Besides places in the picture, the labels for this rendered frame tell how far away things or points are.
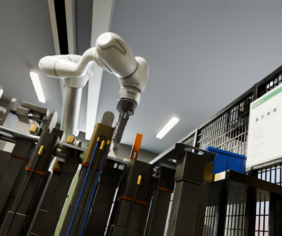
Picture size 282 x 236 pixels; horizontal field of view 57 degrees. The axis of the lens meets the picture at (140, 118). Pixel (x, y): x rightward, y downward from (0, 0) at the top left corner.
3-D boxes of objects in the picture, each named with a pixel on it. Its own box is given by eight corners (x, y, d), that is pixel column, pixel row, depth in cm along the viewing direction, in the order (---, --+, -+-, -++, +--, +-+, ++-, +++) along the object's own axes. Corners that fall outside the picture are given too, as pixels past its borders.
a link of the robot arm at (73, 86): (44, 168, 171) (70, 159, 188) (59, 180, 162) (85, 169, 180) (55, 51, 147) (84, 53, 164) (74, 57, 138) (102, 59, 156)
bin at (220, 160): (201, 178, 93) (206, 145, 99) (181, 190, 121) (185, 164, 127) (246, 190, 93) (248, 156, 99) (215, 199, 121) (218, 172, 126)
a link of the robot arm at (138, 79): (126, 98, 112) (110, 81, 102) (134, 69, 119) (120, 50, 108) (148, 98, 107) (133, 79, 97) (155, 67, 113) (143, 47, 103)
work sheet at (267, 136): (285, 156, 86) (286, 79, 99) (245, 167, 107) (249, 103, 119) (291, 157, 87) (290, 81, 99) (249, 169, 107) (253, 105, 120)
